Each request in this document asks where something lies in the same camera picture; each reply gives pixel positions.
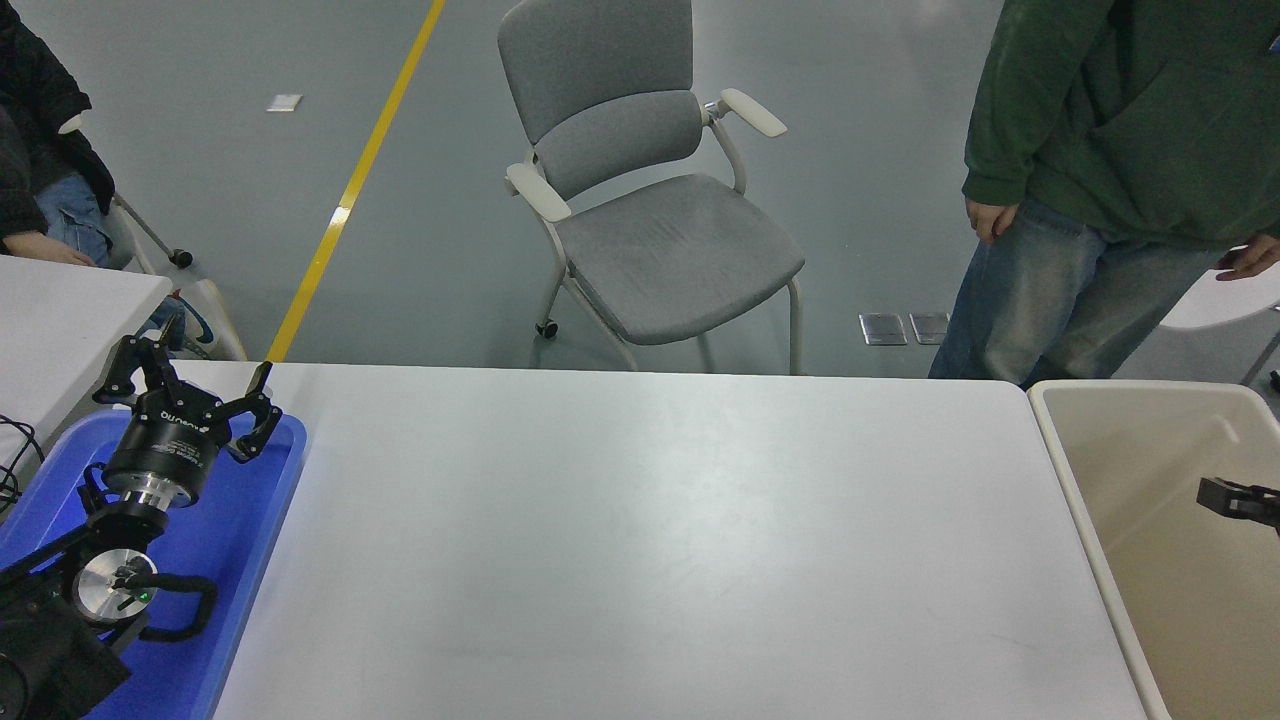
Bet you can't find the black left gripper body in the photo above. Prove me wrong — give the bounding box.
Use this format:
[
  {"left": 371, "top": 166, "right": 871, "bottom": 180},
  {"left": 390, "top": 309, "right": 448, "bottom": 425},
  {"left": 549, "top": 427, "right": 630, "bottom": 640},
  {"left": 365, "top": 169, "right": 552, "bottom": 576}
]
[{"left": 105, "top": 395, "right": 234, "bottom": 498}]

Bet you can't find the person's hand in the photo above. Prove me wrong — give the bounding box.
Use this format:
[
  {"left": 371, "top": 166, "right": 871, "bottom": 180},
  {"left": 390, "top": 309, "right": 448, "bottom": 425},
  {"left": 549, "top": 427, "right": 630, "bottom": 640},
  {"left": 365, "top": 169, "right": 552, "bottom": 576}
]
[{"left": 0, "top": 231, "right": 99, "bottom": 268}]

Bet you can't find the person's left hand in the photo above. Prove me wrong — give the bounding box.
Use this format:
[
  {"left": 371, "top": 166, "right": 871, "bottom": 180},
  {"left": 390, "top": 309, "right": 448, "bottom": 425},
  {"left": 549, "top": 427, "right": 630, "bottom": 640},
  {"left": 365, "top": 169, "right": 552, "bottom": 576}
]
[{"left": 1215, "top": 232, "right": 1280, "bottom": 283}]

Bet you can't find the person's right hand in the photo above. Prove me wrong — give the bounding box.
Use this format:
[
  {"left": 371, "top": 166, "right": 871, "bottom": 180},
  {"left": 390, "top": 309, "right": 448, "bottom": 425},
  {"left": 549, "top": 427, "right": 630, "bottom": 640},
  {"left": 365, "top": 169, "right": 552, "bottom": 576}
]
[{"left": 965, "top": 197, "right": 1022, "bottom": 246}]

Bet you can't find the white side table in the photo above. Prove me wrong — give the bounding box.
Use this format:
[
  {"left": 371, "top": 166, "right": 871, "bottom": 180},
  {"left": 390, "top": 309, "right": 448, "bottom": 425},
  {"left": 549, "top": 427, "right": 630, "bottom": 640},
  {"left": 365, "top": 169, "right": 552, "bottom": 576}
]
[{"left": 0, "top": 253, "right": 174, "bottom": 471}]

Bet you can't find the large pale plastic bin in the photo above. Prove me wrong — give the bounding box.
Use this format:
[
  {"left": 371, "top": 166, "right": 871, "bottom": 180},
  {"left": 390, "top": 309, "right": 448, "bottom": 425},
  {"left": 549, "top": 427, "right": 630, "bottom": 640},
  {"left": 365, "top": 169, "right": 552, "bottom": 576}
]
[{"left": 1028, "top": 378, "right": 1280, "bottom": 720}]

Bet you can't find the blue plastic tray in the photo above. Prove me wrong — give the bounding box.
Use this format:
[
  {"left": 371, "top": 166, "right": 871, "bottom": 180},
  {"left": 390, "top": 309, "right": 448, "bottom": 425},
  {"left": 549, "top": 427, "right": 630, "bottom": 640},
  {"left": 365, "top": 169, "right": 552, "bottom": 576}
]
[{"left": 0, "top": 408, "right": 309, "bottom": 720}]

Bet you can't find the grey wheeled chair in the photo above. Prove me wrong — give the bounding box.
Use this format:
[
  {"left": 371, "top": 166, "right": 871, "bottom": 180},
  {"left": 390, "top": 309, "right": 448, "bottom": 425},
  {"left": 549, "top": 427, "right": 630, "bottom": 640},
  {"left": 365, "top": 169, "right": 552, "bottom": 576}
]
[{"left": 55, "top": 112, "right": 193, "bottom": 276}]

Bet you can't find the white shell chair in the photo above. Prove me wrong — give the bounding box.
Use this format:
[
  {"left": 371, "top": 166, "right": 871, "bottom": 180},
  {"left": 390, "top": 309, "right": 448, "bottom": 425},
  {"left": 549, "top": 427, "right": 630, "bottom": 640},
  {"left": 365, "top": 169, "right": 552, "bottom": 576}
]
[{"left": 1158, "top": 262, "right": 1280, "bottom": 387}]

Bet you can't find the yellow floor tape line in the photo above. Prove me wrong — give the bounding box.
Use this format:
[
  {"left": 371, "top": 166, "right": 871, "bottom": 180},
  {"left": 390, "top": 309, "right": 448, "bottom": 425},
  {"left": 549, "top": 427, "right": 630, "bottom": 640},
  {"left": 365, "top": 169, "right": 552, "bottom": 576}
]
[{"left": 265, "top": 0, "right": 448, "bottom": 363}]

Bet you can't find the person in black jacket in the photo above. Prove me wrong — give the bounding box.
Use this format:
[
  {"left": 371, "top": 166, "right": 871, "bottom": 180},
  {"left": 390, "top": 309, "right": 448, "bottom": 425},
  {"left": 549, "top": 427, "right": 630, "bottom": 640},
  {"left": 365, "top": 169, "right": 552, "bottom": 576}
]
[{"left": 0, "top": 0, "right": 116, "bottom": 269}]

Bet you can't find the grey padded armchair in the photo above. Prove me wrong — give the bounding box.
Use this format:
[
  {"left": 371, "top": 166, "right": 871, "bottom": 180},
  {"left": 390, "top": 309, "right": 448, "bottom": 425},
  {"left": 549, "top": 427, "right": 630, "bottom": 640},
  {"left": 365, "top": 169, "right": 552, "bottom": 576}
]
[{"left": 498, "top": 0, "right": 808, "bottom": 376}]

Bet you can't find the thin black cable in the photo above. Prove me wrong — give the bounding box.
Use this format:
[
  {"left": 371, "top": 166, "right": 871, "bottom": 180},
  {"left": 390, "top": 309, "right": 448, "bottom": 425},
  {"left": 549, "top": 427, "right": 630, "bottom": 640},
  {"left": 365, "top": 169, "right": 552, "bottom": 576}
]
[{"left": 0, "top": 415, "right": 46, "bottom": 511}]

